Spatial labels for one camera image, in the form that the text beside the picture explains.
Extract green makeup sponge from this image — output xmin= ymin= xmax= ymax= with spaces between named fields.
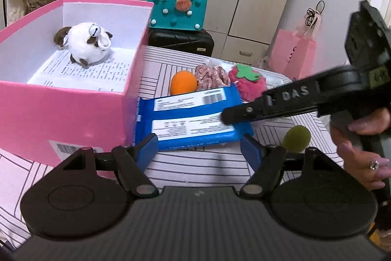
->
xmin=282 ymin=125 xmax=311 ymax=153

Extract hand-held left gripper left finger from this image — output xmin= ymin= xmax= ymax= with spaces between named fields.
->
xmin=63 ymin=133 xmax=160 ymax=198

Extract person's right hand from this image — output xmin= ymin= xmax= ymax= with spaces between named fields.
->
xmin=331 ymin=108 xmax=391 ymax=186

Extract white brown plush toy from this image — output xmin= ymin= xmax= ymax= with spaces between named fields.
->
xmin=54 ymin=22 xmax=113 ymax=69

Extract black suitcase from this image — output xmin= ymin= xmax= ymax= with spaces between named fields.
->
xmin=148 ymin=28 xmax=215 ymax=58

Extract pink strawberry plush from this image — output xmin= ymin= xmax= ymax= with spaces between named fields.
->
xmin=228 ymin=64 xmax=268 ymax=102

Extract striped tablecloth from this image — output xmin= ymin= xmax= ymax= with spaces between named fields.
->
xmin=0 ymin=45 xmax=346 ymax=249

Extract black hair ties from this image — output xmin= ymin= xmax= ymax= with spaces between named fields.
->
xmin=305 ymin=0 xmax=325 ymax=26

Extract printed paper sheet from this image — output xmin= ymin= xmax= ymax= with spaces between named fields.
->
xmin=27 ymin=48 xmax=136 ymax=93

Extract orange makeup sponge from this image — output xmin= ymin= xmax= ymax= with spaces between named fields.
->
xmin=170 ymin=71 xmax=198 ymax=96

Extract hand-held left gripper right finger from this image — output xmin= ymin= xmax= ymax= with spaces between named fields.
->
xmin=240 ymin=134 xmax=333 ymax=199

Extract pink paper bag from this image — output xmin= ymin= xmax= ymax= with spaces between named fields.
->
xmin=269 ymin=12 xmax=318 ymax=82

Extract pink cardboard box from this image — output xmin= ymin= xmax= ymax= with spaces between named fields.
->
xmin=0 ymin=0 xmax=155 ymax=167

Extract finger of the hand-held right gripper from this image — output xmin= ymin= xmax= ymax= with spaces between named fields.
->
xmin=221 ymin=72 xmax=322 ymax=126

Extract blue wet wipes pack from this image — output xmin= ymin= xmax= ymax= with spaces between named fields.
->
xmin=135 ymin=87 xmax=254 ymax=151

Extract pink floral scrunchie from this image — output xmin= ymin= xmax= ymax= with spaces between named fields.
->
xmin=195 ymin=64 xmax=231 ymax=92

